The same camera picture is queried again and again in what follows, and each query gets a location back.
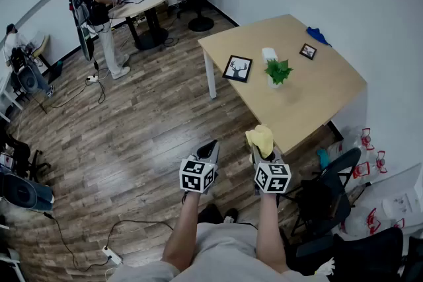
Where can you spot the wooden chair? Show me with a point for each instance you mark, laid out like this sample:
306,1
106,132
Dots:
41,44

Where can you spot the yellow cloth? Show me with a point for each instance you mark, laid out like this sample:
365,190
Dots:
261,138

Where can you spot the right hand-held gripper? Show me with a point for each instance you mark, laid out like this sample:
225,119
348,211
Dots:
272,176

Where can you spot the person's left forearm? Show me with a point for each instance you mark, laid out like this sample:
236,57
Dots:
180,234

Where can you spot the white table leg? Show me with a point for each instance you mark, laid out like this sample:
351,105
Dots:
210,76

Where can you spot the black folding chair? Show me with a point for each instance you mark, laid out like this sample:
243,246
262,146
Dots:
330,208

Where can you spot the green potted plant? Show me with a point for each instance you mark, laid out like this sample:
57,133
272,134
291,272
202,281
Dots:
277,71

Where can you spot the person's right forearm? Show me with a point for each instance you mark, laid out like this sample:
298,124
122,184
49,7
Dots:
269,234

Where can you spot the black fabric chair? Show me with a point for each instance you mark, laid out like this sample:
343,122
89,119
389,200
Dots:
363,254

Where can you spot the black board with green edge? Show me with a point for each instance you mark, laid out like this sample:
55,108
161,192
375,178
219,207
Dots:
85,43

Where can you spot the person's black shoe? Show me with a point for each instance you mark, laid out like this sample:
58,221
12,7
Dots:
231,214
209,213

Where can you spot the person's light grey shirt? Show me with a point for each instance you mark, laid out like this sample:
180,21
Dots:
228,254

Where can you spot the person's right black shoe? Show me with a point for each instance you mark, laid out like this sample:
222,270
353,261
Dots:
231,214

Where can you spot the person's left black shoe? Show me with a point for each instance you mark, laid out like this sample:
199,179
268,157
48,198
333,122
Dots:
209,213

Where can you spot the white power strip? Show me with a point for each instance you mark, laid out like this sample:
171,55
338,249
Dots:
112,255
92,78

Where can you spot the blue cloth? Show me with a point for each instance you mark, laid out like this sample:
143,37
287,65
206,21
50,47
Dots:
315,33

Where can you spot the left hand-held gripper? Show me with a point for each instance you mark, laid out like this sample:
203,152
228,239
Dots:
198,176

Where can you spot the round wooden table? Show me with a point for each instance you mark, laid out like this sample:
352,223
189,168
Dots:
145,3

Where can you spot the white box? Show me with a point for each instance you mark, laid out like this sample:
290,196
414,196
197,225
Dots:
268,53

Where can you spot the black deer picture frame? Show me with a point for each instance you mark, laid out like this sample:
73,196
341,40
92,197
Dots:
238,67

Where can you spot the small black photo frame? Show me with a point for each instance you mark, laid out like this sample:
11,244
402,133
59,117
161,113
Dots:
308,51

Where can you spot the black swivel chair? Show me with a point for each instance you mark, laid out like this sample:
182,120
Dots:
20,155

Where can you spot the teal cloth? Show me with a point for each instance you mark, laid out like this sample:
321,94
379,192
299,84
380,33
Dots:
324,158

